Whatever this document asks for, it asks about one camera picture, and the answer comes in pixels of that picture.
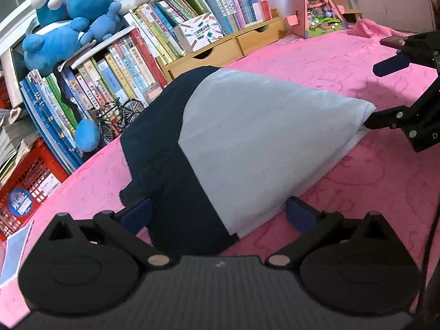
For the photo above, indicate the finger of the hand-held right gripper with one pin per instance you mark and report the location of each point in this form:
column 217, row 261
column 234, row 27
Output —
column 385, row 119
column 390, row 66

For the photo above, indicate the small round blue plush toy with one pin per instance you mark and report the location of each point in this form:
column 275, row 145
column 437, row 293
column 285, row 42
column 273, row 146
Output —
column 87, row 135

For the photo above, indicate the black model bicycle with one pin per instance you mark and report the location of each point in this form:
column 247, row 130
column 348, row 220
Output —
column 118, row 117

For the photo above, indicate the pink blanket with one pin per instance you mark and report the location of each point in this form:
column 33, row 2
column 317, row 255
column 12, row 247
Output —
column 343, row 65

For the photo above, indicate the wooden drawer organizer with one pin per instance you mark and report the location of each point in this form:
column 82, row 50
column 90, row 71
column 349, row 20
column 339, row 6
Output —
column 220, row 51

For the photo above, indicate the white bookshelf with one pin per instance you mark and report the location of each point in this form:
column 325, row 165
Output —
column 7, row 62

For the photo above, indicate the pink toy house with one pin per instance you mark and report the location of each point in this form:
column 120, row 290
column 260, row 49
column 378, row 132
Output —
column 319, row 7

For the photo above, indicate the stack of paper booklets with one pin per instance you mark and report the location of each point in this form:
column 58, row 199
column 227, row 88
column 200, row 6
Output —
column 17, row 141

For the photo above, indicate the rows of colourful books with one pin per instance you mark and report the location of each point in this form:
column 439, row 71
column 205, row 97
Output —
column 130, row 62

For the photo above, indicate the navy white jacket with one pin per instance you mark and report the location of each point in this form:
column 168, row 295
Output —
column 257, row 127

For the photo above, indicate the white box with colourful print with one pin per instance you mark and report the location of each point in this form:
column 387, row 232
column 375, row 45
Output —
column 197, row 34

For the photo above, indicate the red plastic crate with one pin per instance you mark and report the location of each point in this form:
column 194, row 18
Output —
column 31, row 172

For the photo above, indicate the blue bear plush toy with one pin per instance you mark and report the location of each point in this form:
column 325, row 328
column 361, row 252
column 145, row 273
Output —
column 51, row 46

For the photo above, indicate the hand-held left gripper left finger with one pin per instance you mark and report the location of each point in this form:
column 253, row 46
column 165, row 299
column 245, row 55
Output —
column 139, row 213

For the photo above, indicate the light blue flat packet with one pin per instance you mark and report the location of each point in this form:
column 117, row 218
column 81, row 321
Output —
column 15, row 254

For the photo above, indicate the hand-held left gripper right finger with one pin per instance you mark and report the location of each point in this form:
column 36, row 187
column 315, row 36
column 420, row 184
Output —
column 299, row 213

